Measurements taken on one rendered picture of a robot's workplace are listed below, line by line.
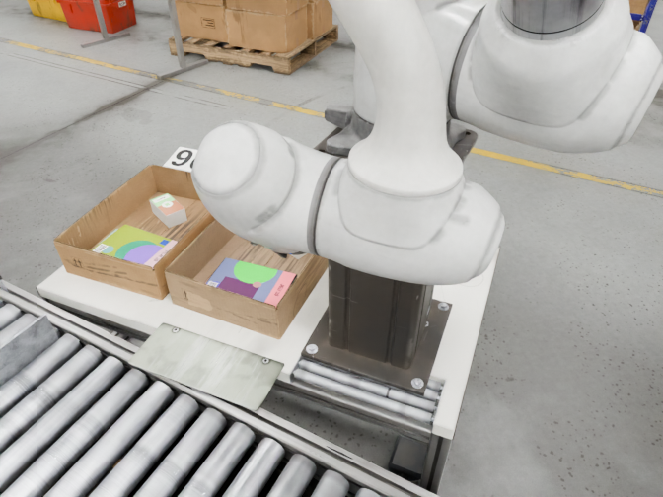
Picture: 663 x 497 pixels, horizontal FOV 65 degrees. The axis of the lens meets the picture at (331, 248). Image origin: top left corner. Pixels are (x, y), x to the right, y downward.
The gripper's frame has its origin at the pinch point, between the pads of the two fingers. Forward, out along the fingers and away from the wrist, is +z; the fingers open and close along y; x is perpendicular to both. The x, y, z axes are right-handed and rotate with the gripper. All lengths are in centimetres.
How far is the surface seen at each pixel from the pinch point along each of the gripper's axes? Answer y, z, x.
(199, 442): 18.8, 10.4, 35.1
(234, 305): 22.3, 21.8, 9.6
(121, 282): 53, 27, 8
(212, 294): 27.4, 21.2, 8.1
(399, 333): -12.8, 17.9, 10.0
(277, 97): 122, 265, -163
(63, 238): 69, 24, 0
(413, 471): -18, 91, 48
